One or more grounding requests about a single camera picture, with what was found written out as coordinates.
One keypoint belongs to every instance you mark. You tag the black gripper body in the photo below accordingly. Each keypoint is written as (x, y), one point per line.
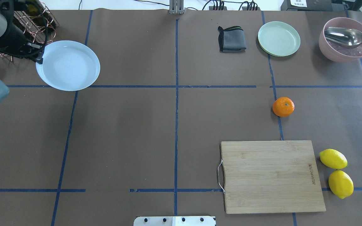
(13, 38)

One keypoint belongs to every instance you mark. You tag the light blue plate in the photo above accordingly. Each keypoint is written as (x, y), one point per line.
(68, 65)

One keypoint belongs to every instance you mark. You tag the orange mandarin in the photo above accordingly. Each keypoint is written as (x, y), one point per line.
(283, 107)

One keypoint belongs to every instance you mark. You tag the pale green plate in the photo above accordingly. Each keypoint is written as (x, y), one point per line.
(279, 39)

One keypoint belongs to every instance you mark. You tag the black power strip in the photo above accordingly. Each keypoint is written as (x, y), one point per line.
(221, 5)

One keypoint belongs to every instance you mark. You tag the folded grey cloth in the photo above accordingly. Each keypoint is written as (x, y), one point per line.
(231, 40)

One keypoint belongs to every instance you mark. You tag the wooden cutting board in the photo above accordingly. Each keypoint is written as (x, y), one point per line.
(270, 177)

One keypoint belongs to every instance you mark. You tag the pink bowl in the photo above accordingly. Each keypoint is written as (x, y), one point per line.
(335, 51)

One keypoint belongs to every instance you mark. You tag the metal ladle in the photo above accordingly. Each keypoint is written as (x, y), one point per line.
(344, 36)

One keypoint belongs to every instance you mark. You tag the yellow lemon near board corner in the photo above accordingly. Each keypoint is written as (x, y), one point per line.
(341, 184)

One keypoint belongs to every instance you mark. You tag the copper wire rack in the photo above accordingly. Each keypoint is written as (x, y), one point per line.
(45, 22)

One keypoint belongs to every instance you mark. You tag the grey metal post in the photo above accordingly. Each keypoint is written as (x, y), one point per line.
(176, 7)

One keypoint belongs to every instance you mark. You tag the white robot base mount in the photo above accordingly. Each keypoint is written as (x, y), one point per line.
(175, 221)

